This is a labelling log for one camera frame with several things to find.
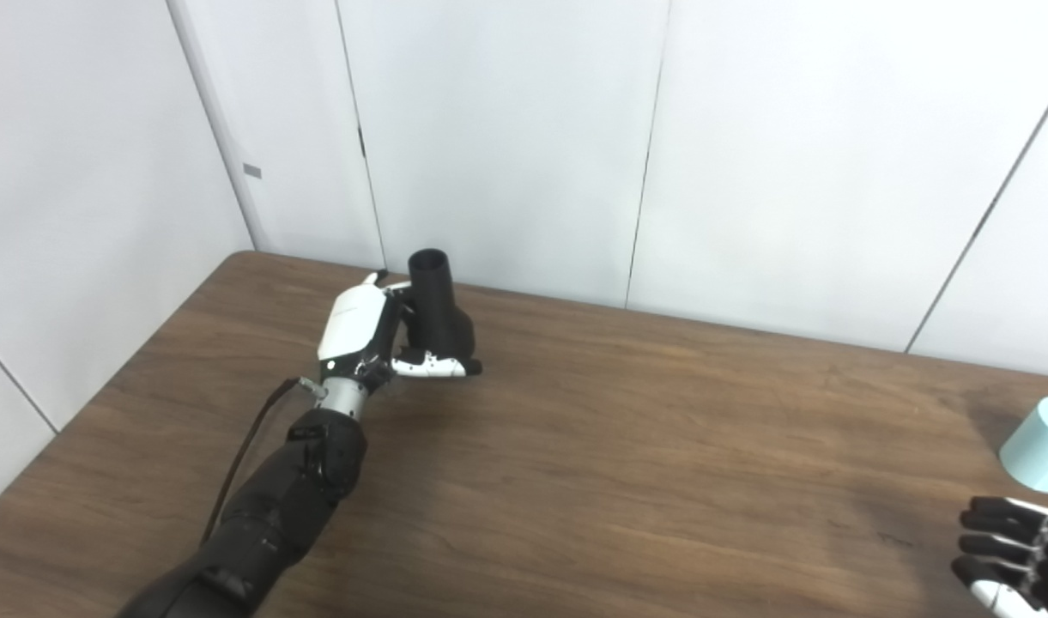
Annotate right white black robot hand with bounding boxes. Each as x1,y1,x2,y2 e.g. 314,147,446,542
951,496,1048,618

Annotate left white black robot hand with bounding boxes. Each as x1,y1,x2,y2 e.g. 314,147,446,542
318,270,483,389

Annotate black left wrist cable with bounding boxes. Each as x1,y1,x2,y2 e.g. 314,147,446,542
200,376,327,546

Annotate black flared nozzle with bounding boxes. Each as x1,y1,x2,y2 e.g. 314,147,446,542
401,249,477,362

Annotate light blue cylinder cup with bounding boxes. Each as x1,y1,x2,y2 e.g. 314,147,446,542
999,396,1048,494

